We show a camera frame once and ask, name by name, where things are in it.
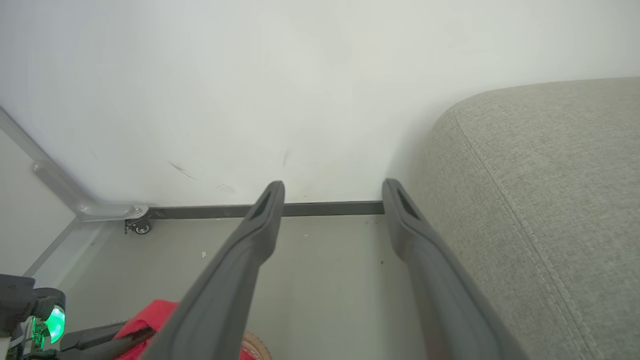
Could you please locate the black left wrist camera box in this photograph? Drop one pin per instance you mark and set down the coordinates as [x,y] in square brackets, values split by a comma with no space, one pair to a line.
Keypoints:
[15,300]

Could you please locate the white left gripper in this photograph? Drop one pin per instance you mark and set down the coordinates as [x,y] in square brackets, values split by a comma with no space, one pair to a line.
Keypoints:
[50,320]

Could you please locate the grey fabric sofa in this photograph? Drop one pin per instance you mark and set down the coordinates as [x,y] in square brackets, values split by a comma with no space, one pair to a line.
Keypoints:
[550,200]

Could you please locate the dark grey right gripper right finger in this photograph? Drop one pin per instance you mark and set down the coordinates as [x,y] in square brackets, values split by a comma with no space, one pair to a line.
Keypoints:
[440,300]

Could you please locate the red garment thin white stripes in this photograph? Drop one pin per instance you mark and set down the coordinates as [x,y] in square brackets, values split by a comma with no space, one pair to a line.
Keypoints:
[155,312]

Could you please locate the small black caster wheel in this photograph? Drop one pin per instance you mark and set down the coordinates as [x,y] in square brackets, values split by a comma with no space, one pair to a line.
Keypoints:
[140,227]

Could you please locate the black baseboard strip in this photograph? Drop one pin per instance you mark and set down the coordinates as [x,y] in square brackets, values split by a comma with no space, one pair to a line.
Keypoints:
[325,208]

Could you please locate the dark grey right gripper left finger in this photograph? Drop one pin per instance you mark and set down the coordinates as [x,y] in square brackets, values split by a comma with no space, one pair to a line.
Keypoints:
[220,290]

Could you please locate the cream plastic basket brown rim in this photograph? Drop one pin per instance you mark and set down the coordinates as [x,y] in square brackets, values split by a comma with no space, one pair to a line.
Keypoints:
[260,346]

